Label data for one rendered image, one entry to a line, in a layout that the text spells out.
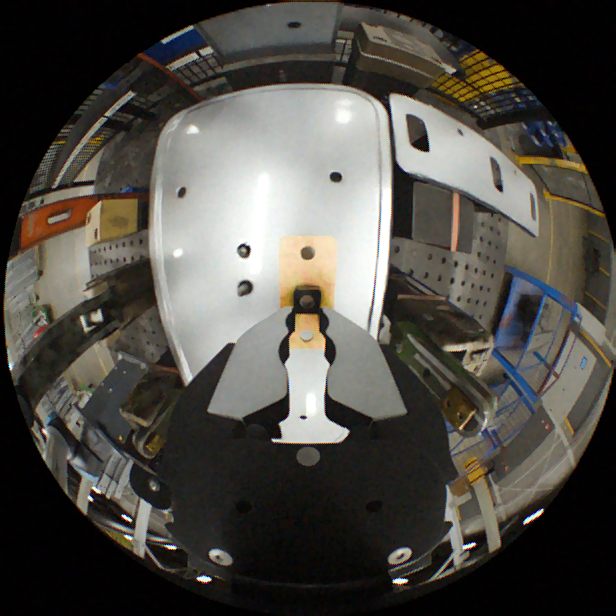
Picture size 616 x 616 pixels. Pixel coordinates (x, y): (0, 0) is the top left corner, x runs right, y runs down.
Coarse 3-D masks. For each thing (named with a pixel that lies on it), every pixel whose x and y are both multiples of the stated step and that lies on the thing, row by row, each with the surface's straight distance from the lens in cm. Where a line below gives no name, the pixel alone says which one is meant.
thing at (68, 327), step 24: (72, 312) 20; (48, 336) 19; (72, 336) 21; (96, 336) 21; (24, 360) 20; (48, 360) 21; (72, 360) 20; (24, 384) 22; (48, 384) 20; (24, 408) 19
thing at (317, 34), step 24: (216, 24) 24; (240, 24) 24; (264, 24) 24; (288, 24) 24; (312, 24) 24; (336, 24) 24; (216, 48) 26; (240, 48) 26; (264, 48) 26; (288, 48) 26; (312, 48) 26
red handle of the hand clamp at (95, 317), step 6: (96, 306) 21; (102, 306) 21; (90, 312) 21; (96, 312) 21; (102, 312) 21; (84, 318) 22; (90, 318) 22; (96, 318) 21; (102, 318) 21; (48, 324) 28; (84, 324) 22; (90, 324) 22; (96, 324) 22; (102, 324) 22; (36, 330) 31; (42, 330) 29; (36, 336) 30
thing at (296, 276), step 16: (288, 240) 13; (304, 240) 13; (320, 240) 13; (288, 256) 14; (320, 256) 13; (336, 256) 14; (288, 272) 14; (304, 272) 14; (320, 272) 14; (336, 272) 14; (288, 288) 14; (304, 288) 13; (320, 288) 14; (288, 304) 14; (304, 304) 14; (320, 304) 13; (304, 320) 15; (320, 336) 15
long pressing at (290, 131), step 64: (192, 128) 22; (256, 128) 19; (320, 128) 18; (384, 128) 20; (192, 192) 19; (256, 192) 16; (320, 192) 16; (384, 192) 17; (192, 256) 19; (256, 256) 16; (384, 256) 17; (192, 320) 21; (256, 320) 18; (320, 384) 22
